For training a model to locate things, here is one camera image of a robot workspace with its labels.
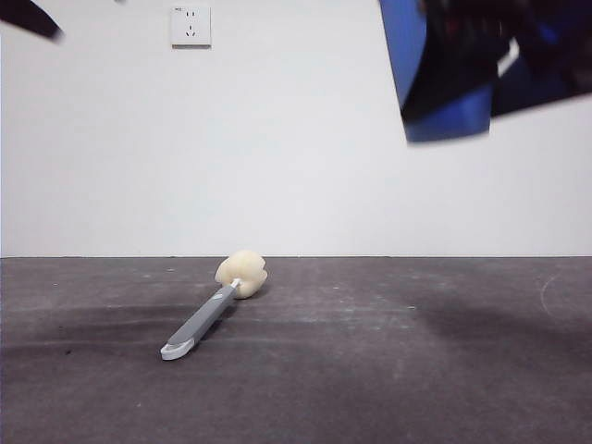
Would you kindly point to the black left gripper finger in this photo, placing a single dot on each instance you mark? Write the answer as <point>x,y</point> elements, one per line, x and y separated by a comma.
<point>28,16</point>

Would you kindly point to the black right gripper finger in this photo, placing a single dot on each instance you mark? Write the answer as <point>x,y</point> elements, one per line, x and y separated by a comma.
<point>462,46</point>

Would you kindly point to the blue ribbed plastic cup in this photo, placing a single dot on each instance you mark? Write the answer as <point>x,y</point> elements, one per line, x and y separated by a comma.
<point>402,46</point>

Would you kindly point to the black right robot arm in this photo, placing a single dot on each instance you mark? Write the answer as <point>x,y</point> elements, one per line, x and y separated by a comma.
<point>555,55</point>

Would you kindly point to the white wall socket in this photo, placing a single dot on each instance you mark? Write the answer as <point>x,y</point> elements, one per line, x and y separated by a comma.
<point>191,27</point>

